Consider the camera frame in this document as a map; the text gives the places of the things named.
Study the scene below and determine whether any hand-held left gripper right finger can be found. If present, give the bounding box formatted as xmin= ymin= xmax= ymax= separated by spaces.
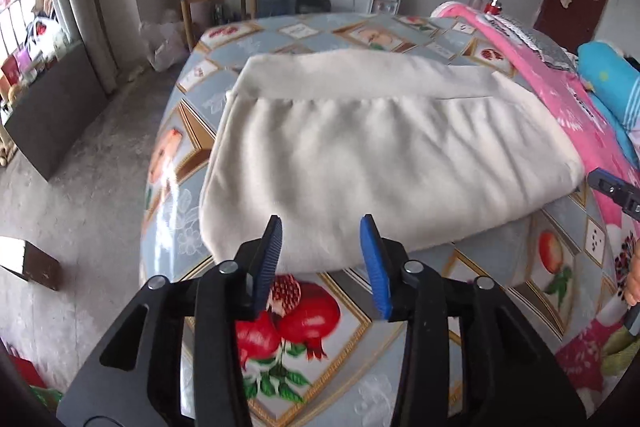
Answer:
xmin=360 ymin=214 xmax=586 ymax=427

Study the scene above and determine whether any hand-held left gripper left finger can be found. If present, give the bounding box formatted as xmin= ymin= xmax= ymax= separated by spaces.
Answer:
xmin=57 ymin=214 xmax=283 ymax=427

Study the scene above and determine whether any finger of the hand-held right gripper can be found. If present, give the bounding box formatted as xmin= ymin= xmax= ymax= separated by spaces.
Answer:
xmin=587 ymin=169 xmax=640 ymax=220

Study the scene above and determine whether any cream jacket with black trim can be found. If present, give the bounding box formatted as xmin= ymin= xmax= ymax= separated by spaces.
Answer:
xmin=199 ymin=48 xmax=586 ymax=275

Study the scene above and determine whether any person's right hand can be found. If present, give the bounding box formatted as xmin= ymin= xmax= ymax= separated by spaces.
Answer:
xmin=621 ymin=234 xmax=640 ymax=307

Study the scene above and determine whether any pink floral blanket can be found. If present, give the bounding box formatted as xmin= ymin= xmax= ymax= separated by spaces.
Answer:
xmin=430 ymin=1 xmax=640 ymax=393

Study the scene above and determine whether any blue striped pillow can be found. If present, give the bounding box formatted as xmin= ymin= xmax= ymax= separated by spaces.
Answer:
xmin=577 ymin=39 xmax=640 ymax=158

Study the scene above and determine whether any silver sequin cloth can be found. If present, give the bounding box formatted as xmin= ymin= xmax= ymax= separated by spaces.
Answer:
xmin=482 ymin=13 xmax=576 ymax=70

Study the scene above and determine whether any fruit-print patterned tablecloth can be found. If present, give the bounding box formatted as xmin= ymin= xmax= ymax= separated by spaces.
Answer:
xmin=139 ymin=9 xmax=626 ymax=427

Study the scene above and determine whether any small cardboard box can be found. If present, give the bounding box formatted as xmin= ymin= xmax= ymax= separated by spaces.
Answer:
xmin=0 ymin=236 xmax=61 ymax=292

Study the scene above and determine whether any white plastic bag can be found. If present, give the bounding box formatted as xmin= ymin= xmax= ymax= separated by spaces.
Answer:
xmin=140 ymin=19 xmax=193 ymax=72

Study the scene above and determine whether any grey cabinet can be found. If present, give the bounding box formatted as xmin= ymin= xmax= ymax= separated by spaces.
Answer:
xmin=2 ymin=42 xmax=108 ymax=182

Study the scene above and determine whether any black bag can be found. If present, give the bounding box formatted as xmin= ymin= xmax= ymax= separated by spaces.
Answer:
xmin=295 ymin=0 xmax=333 ymax=15

